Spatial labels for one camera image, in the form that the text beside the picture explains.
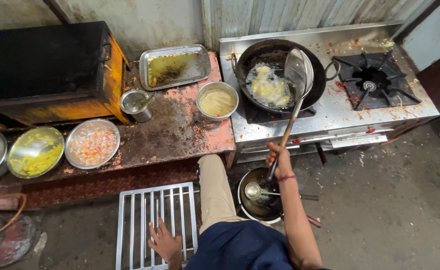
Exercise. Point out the steel spoon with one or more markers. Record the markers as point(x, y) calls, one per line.
point(150, 96)

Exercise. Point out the person's beige trouser leg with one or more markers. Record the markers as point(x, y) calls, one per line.
point(214, 191)

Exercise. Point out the red thread wristband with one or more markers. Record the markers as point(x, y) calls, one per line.
point(286, 178)

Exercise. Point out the black and orange metal box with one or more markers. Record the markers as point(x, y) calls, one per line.
point(43, 63)

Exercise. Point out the yellow frying fritters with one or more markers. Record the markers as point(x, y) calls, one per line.
point(268, 88)

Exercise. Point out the black pot of oil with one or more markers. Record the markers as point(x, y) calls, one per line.
point(261, 210)

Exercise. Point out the steel two-burner gas stove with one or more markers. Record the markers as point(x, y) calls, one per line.
point(340, 110)

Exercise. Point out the person's navy shirt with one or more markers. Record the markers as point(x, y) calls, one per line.
point(238, 247)

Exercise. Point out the worn red work table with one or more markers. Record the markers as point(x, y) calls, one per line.
point(174, 131)

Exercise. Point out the steel plate of chopped vegetables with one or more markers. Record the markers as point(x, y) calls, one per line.
point(92, 144)

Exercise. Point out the black burner grate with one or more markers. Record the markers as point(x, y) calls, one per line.
point(257, 115)
point(392, 90)

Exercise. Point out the round red and grey lid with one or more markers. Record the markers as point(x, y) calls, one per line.
point(5, 243)

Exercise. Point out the person's right hand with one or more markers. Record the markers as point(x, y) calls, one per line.
point(282, 163)

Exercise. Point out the black stove lever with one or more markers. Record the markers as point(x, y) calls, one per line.
point(321, 153)

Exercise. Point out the steel tray with yellow residue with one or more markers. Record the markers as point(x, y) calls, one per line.
point(174, 67)

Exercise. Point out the black iron wok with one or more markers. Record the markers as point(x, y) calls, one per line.
point(265, 52)

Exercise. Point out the person's left hand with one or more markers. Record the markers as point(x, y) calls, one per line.
point(169, 245)

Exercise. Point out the steel bowl of yellow mixture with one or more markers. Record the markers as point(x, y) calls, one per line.
point(35, 153)

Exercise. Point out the steel bowl of batter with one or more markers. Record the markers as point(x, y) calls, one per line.
point(217, 102)

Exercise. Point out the steel grid rack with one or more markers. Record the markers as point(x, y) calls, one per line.
point(133, 232)

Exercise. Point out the person's right fingers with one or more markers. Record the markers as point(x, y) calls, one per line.
point(270, 154)

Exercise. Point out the small steel ladle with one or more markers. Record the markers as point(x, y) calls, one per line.
point(253, 190)

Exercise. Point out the steel cup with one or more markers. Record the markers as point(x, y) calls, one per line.
point(135, 105)

